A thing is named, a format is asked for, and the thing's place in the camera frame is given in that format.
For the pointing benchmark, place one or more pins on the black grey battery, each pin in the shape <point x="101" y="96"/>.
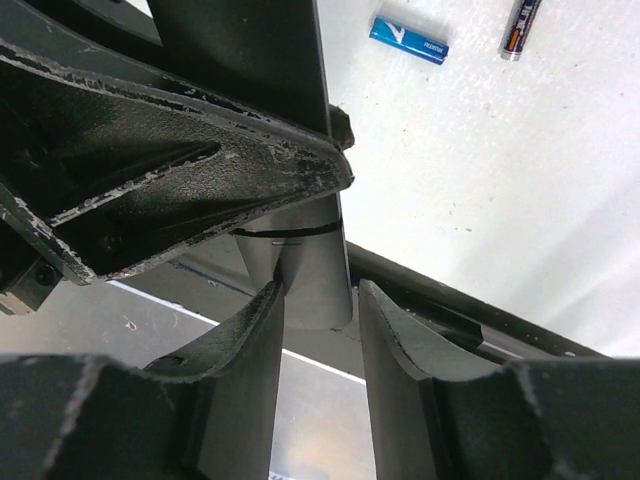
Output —
<point x="518" y="29"/>

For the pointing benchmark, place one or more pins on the black remote control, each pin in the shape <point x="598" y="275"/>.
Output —
<point x="268" y="55"/>

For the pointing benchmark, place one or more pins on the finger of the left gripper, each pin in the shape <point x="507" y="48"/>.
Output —
<point x="79" y="40"/>
<point x="107" y="178"/>

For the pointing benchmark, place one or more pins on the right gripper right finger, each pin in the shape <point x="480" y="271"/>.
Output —
<point x="438" y="411"/>

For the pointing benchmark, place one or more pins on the blue battery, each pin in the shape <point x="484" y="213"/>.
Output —
<point x="408" y="41"/>

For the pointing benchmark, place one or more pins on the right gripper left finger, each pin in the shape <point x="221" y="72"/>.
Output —
<point x="203" y="411"/>

